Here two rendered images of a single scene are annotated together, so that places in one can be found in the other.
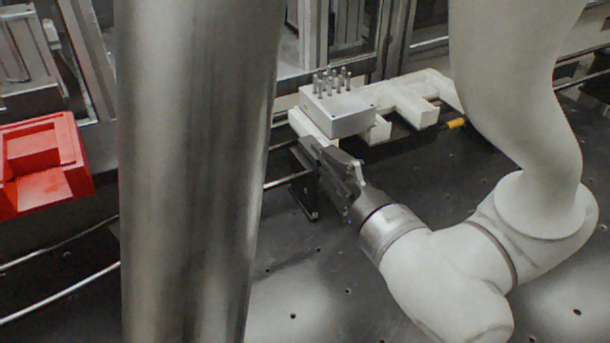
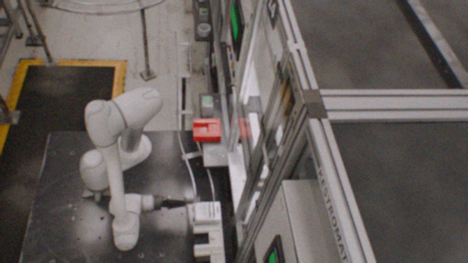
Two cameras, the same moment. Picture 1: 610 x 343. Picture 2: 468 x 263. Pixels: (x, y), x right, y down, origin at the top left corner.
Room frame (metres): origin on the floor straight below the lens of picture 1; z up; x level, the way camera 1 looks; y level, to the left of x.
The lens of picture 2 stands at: (0.93, -0.81, 2.65)
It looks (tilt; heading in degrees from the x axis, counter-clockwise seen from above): 53 degrees down; 102
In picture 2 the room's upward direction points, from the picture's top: 11 degrees clockwise
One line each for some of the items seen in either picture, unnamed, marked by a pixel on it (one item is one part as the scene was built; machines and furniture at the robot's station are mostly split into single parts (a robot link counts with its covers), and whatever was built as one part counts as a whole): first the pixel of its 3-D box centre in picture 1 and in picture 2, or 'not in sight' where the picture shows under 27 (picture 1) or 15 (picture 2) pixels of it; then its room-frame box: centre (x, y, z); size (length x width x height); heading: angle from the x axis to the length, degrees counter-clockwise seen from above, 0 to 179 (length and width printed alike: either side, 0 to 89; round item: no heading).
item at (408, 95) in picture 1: (382, 120); (207, 240); (0.78, -0.16, 0.84); 0.36 x 0.14 x 0.10; 118
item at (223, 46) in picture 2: not in sight; (227, 65); (0.55, 0.51, 1.37); 0.36 x 0.04 x 0.04; 118
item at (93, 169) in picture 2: not in sight; (97, 167); (0.07, -0.03, 0.85); 0.18 x 0.16 x 0.22; 60
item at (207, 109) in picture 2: not in sight; (208, 107); (0.46, 0.53, 0.97); 0.08 x 0.08 x 0.12; 28
